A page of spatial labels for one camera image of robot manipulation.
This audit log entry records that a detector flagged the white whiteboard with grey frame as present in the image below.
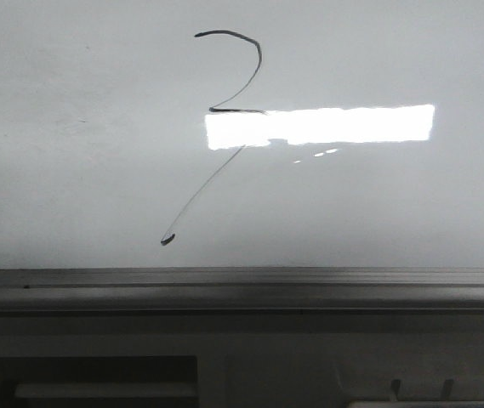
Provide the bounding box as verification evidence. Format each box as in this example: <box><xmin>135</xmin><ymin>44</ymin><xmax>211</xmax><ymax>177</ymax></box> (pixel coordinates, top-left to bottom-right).
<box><xmin>0</xmin><ymin>1</ymin><xmax>484</xmax><ymax>312</ymax></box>

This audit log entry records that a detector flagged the grey table frame underneath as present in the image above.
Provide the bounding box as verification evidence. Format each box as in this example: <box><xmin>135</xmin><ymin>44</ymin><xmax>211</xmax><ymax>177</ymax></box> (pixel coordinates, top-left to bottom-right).
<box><xmin>0</xmin><ymin>311</ymin><xmax>484</xmax><ymax>407</ymax></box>

